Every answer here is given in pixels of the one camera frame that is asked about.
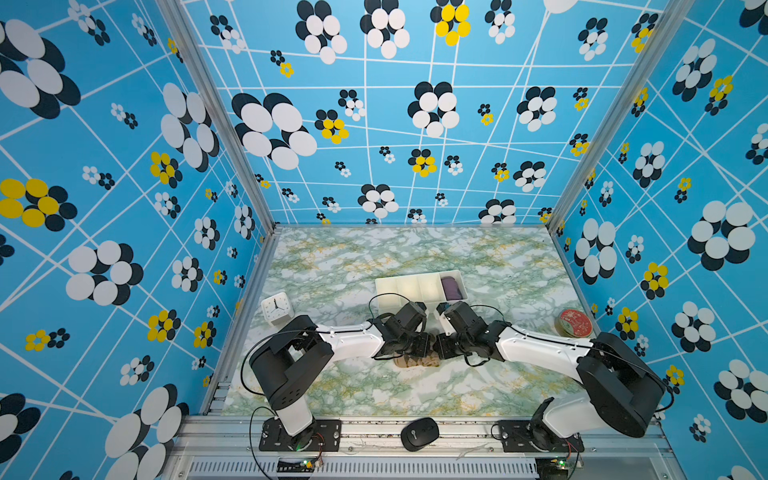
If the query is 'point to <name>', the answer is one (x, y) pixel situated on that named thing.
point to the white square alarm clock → (277, 309)
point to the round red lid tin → (573, 323)
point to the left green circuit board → (296, 465)
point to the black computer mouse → (419, 432)
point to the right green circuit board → (552, 467)
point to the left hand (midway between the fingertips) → (433, 348)
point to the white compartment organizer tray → (430, 288)
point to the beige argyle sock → (430, 359)
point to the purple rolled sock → (451, 288)
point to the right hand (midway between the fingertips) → (435, 347)
